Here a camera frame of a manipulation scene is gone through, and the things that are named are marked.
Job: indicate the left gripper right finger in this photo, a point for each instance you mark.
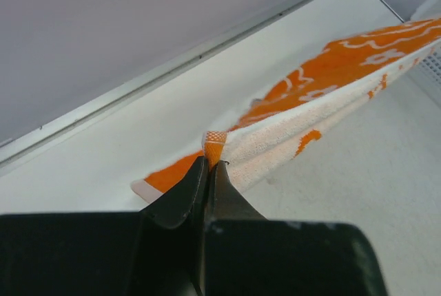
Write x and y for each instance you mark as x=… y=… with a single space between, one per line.
x=224 y=201

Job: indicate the aluminium back rail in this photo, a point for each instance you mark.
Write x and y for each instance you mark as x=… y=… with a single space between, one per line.
x=13 y=150

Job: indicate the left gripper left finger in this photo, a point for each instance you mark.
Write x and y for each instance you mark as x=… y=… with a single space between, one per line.
x=181 y=207

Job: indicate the orange flower pattern towel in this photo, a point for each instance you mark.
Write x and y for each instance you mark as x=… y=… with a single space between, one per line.
x=304 y=105

